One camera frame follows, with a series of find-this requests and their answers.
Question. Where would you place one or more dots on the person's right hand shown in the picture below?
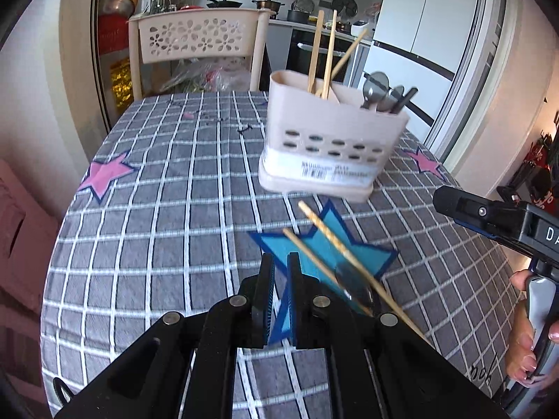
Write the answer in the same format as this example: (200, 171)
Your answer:
(519, 345)

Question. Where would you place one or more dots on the black wok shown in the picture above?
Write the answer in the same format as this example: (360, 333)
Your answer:
(225, 3)

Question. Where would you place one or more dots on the pink plastic stool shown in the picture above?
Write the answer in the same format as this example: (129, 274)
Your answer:
(22, 227)

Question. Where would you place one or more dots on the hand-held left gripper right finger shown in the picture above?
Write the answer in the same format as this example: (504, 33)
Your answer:
(295, 301)

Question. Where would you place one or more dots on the gold foil bag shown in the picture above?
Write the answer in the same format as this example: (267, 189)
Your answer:
(118, 83)

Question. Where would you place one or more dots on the metal basin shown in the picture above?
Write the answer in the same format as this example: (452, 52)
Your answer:
(114, 5)

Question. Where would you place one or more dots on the grey checked star tablecloth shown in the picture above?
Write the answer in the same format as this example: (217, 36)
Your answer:
(174, 227)

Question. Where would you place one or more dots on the beige plastic utensil holder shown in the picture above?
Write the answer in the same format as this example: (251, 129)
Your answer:
(327, 139)

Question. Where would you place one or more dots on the clear plastic bags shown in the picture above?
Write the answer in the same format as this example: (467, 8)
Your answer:
(205, 74)

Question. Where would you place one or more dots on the white rice cooker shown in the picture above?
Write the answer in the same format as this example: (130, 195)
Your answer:
(359, 28)

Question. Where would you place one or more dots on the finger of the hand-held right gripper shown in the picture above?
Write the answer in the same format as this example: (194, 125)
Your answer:
(471, 209)

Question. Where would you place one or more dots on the white refrigerator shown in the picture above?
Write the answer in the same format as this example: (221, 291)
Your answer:
(419, 17)

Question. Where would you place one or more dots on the round dark pan lid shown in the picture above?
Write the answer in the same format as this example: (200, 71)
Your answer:
(345, 5)

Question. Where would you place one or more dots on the red plastic bucket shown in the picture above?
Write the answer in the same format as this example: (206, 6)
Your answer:
(111, 32)

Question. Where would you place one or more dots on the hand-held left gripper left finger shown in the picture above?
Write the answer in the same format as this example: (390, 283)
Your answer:
(267, 301)

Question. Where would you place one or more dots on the black cooking pot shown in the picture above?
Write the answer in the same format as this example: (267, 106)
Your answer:
(299, 16)

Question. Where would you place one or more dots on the glass pot lid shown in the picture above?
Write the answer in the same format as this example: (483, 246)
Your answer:
(301, 4)

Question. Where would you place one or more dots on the copper cooking pot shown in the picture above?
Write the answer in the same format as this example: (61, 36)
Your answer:
(267, 4)

